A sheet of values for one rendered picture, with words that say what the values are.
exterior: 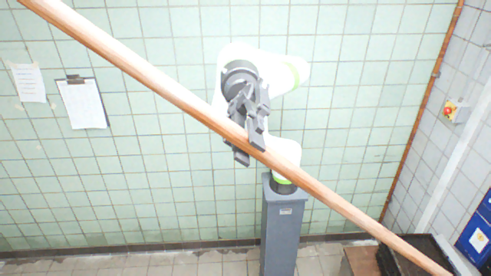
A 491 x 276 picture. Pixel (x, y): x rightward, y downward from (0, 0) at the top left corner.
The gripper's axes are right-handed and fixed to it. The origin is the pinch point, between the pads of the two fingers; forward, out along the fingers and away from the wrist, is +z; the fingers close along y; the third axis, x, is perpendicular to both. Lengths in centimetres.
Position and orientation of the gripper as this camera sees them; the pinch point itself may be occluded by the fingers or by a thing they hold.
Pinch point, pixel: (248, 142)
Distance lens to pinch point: 50.7
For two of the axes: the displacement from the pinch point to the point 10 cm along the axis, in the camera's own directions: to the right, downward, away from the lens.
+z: 0.7, 5.7, -8.2
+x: -7.5, -5.1, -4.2
